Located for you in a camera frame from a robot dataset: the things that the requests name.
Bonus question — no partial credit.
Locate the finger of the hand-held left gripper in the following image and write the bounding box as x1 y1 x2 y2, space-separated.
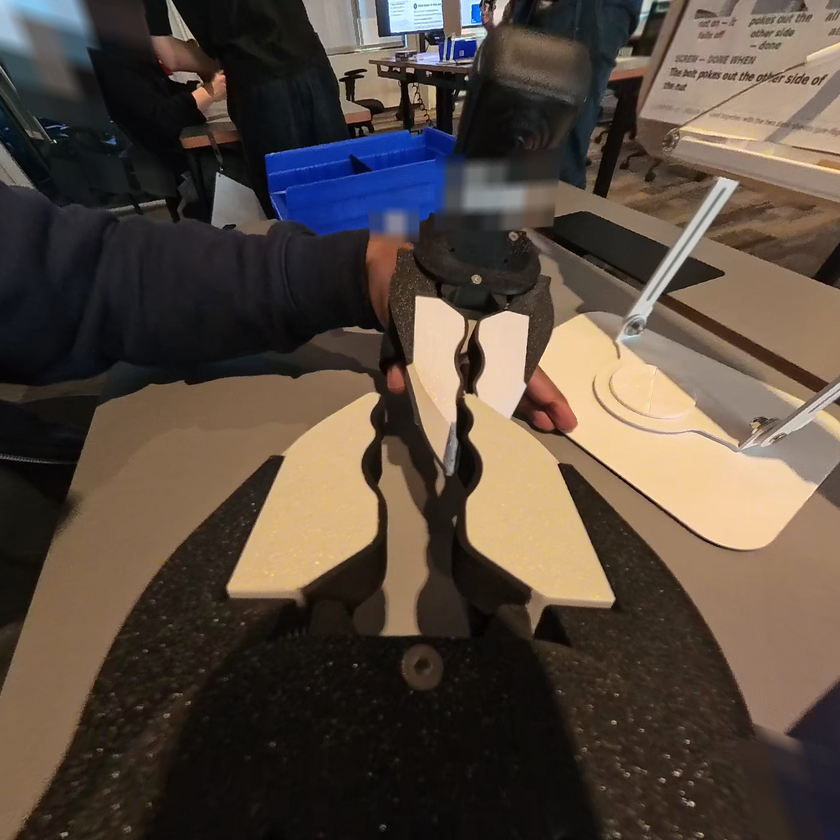
468 310 530 421
403 295 475 475

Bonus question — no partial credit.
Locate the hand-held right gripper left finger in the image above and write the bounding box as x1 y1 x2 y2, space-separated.
226 392 389 611

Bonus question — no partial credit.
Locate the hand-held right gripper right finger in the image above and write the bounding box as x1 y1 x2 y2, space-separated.
451 394 616 634

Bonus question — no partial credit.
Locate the blue plastic bin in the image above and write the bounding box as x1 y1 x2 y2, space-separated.
265 127 458 236

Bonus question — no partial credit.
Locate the person's left forearm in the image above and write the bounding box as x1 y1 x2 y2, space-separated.
0 182 385 389

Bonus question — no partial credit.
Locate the person's left hand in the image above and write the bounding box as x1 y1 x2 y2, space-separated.
365 236 578 434

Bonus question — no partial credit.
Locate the wooden background desk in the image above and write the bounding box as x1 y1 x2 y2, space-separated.
369 51 485 135

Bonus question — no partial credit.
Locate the computer monitor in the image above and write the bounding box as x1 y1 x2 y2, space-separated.
374 0 488 38

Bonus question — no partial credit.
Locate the black office chair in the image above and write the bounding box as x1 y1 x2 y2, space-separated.
339 67 386 140

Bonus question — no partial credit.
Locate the black table mat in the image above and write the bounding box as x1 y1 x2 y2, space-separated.
550 210 725 294

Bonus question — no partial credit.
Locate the printed instruction board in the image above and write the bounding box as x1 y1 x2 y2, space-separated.
638 0 840 201

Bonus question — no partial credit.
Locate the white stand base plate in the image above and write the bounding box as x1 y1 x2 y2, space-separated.
537 311 840 552

